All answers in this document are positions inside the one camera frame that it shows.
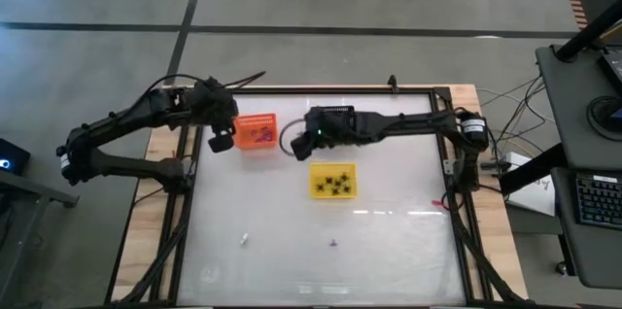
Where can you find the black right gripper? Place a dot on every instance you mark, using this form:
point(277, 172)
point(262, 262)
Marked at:
point(340, 127)

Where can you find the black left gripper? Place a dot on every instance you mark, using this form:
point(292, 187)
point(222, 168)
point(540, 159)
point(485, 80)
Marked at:
point(216, 105)

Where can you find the small purple plastic toy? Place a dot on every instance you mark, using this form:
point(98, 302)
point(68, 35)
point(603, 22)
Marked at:
point(265, 140)
point(267, 132)
point(252, 130)
point(260, 137)
point(333, 242)

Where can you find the small black plastic spider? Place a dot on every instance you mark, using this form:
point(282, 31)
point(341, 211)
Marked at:
point(347, 187)
point(344, 176)
point(336, 183)
point(335, 192)
point(319, 186)
point(329, 180)

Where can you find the small white plastic skeleton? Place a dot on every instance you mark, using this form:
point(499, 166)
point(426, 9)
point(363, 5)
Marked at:
point(244, 239)

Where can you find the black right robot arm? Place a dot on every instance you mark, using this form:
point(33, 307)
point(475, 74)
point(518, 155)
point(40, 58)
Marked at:
point(413, 122)

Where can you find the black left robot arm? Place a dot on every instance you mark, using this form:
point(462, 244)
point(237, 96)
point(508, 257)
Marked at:
point(112, 127)

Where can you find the orange plastic basket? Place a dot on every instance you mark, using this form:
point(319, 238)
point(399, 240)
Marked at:
point(243, 141)

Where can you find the yellow plastic basket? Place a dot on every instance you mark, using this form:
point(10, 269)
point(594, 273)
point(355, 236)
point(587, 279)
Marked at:
point(321, 170)

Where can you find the red clip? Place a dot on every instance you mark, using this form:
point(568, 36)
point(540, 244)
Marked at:
point(438, 203)

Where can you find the grey metal table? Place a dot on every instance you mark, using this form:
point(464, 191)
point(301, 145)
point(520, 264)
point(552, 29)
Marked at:
point(44, 191)

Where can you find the black computer box with light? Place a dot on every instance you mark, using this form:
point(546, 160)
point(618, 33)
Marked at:
point(12, 156)

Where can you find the black desk support bar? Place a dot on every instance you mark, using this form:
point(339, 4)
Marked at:
point(534, 168)

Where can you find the white paper sheet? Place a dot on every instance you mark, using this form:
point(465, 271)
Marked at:
point(534, 197)

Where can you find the grey side desk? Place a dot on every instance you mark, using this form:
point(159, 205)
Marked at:
point(573, 105)

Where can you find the black caster wheel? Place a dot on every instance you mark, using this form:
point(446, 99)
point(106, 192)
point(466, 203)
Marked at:
point(562, 268)

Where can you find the black round headphones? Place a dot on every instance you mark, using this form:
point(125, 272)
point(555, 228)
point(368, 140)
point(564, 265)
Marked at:
point(600, 117)

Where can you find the black backlit keyboard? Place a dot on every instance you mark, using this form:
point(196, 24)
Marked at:
point(600, 202)

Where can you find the black pole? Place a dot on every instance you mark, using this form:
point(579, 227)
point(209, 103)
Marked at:
point(588, 32)

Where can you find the black laptop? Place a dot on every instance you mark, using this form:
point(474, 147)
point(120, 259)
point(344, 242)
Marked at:
point(613, 68)

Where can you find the black frame clamp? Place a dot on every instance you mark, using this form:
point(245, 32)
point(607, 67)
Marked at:
point(393, 83)

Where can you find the grey metal bracket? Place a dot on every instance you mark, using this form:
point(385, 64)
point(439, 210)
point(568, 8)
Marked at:
point(449, 167)

